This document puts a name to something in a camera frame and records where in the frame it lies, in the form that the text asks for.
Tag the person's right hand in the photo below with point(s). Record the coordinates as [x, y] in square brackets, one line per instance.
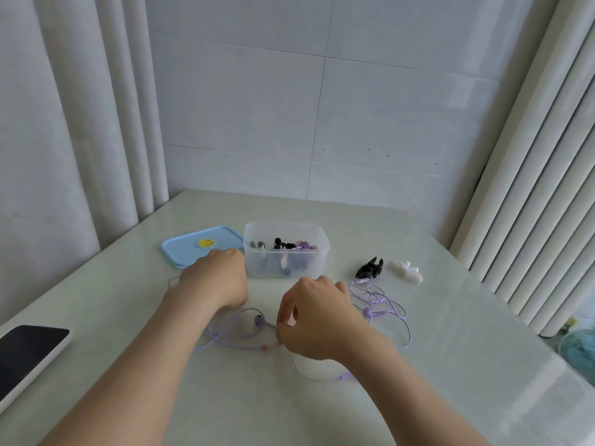
[323, 320]

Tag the person's left hand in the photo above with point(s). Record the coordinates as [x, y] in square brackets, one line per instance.
[216, 281]

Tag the person's right thumb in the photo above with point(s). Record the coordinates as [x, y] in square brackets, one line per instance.
[286, 335]

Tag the person's left fingers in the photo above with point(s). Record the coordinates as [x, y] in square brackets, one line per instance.
[230, 257]

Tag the person's right forearm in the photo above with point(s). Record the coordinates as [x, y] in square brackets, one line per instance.
[399, 394]

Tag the person's left forearm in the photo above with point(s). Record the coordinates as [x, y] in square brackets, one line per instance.
[139, 371]

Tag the blue plastic box lid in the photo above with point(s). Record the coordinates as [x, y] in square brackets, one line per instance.
[193, 246]

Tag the pile of clips and earphones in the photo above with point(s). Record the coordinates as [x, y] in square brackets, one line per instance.
[284, 255]

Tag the clear plastic storage box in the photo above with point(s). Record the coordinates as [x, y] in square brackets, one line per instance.
[286, 248]

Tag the white pleated curtain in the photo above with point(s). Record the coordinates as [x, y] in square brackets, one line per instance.
[69, 134]
[534, 181]

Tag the white smartphone with black screen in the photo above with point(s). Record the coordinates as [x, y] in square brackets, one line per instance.
[25, 357]

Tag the teal electric fan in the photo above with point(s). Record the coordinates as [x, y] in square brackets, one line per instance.
[578, 355]

